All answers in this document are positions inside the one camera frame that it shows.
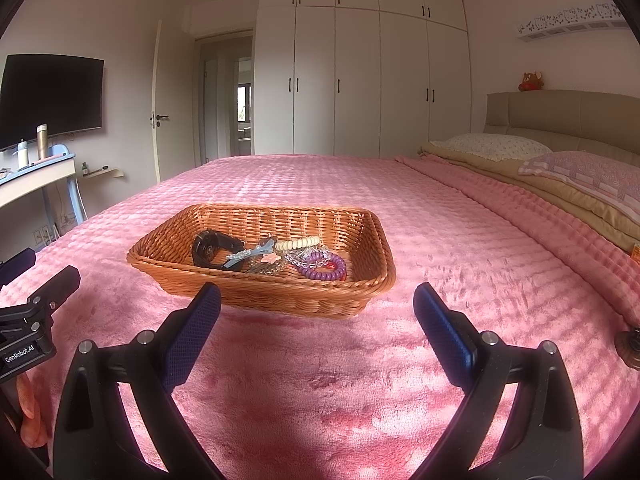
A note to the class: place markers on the beige bed headboard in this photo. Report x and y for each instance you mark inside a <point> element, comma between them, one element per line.
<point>599,123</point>

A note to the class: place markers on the brown wicker basket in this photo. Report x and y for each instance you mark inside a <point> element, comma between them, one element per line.
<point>314,261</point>

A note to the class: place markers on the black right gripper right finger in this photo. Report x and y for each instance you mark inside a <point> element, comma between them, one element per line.
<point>518,418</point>

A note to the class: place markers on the white floral pillow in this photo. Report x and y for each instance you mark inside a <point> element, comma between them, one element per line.
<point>494,146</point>

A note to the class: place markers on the white wardrobe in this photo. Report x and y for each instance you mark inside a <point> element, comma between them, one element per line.
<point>367,78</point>

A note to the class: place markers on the black wall television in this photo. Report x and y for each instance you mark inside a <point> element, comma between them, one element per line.
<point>62,92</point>

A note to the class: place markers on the beige quilt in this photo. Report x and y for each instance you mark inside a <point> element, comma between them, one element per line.
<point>602,217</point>

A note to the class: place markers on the white bedroom door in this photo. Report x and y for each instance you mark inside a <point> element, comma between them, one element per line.
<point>172,102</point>

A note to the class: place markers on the blue silver hair clip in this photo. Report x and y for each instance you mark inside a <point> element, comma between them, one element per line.
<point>265,248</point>

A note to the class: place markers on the gold thermos bottle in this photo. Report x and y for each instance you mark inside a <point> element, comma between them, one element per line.
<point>42,142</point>

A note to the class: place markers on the pink patterned pillow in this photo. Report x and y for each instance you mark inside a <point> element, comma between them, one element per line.
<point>608,180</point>

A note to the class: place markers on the person's left hand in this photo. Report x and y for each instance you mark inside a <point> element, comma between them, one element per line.
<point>33,430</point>

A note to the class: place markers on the white decorative wall shelf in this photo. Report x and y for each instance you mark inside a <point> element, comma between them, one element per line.
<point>596,16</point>

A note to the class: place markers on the white small bottle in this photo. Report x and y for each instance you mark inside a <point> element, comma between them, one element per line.
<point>22,155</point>

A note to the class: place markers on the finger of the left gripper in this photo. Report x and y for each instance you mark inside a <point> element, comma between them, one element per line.
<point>53,293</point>
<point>16,266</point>

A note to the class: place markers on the small wall shelf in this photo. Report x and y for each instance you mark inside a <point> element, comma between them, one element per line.
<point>87,173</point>

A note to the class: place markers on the black smart watch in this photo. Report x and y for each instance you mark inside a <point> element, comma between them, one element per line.
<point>208,243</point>

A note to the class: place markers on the pink star charm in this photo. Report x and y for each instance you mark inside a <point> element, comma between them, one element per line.
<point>270,258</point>

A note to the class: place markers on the red plush toy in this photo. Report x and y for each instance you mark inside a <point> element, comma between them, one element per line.
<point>531,82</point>

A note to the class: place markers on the white desk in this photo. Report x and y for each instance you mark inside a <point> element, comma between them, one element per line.
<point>60,165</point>

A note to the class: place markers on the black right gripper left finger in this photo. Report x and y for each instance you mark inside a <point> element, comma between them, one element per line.
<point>93,438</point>

